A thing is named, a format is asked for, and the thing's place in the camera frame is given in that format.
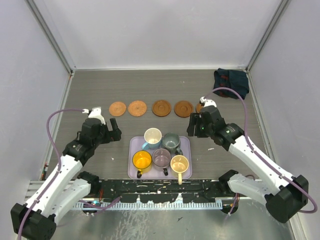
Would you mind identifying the dark blue folded cloth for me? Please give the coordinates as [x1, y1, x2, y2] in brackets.
[213, 68, 250, 100]

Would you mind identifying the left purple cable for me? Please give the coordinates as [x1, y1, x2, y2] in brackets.
[16, 108, 123, 240]

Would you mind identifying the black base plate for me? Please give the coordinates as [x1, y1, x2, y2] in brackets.
[101, 179, 235, 204]

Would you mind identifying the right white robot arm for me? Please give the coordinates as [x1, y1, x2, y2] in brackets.
[187, 105, 309, 223]

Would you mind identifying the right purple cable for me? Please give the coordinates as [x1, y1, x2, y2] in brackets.
[203, 87, 318, 221]

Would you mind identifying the yellow mug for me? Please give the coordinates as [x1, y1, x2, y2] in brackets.
[132, 150, 153, 179]

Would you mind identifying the blue mug white inside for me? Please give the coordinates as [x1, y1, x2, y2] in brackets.
[141, 127, 162, 151]

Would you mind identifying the purple glass mug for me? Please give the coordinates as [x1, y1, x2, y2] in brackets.
[152, 148, 172, 176]

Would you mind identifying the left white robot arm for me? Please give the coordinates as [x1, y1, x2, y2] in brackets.
[10, 117, 122, 240]

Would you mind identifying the cream mug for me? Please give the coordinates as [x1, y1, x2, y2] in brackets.
[170, 155, 190, 185]

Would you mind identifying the woven rattan coaster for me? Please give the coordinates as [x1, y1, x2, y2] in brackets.
[128, 100, 147, 117]
[108, 101, 127, 117]
[196, 103, 204, 113]

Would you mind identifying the purple cable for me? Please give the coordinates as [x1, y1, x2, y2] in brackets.
[203, 87, 318, 221]
[16, 108, 123, 240]

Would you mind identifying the brown wooden coaster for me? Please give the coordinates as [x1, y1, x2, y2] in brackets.
[174, 100, 194, 118]
[152, 100, 172, 117]

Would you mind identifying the grey green mug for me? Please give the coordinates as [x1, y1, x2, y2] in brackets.
[161, 132, 183, 155]

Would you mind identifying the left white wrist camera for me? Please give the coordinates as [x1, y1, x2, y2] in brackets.
[81, 106, 106, 125]

